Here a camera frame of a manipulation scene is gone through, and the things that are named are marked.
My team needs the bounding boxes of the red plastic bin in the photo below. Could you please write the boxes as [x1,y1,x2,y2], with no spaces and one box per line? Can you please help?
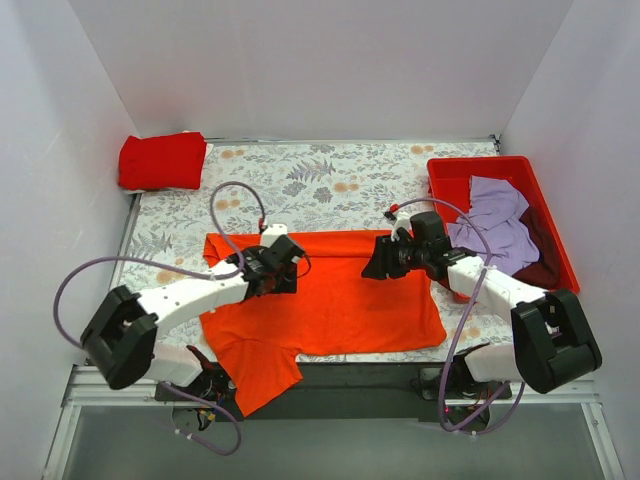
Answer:
[426,156,580,294]

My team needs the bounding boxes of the folded red t shirt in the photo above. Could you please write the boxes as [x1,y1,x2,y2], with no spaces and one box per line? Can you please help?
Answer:
[117,131,208,191]

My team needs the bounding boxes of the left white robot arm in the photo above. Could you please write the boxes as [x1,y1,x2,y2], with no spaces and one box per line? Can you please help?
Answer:
[80,233,306,400]

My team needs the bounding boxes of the dark maroon t shirt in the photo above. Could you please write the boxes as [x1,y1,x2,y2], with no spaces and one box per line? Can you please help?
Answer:
[513,206,560,290]

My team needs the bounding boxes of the floral patterned table mat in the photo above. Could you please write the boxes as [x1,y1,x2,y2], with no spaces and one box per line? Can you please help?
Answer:
[99,141,561,364]

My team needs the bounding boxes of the lavender t shirt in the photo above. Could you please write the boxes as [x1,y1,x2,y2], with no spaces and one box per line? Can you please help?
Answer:
[447,176,540,275]

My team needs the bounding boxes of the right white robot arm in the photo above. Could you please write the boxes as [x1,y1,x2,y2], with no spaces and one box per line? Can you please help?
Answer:
[361,210,603,398]

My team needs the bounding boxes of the orange t shirt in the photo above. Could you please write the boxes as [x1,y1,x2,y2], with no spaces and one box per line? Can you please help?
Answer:
[200,230,446,416]

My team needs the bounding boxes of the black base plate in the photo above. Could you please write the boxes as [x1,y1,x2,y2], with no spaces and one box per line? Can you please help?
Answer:
[155,361,514,423]

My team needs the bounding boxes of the aluminium frame rail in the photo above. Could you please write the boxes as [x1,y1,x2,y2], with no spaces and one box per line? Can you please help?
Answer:
[41,363,166,480]

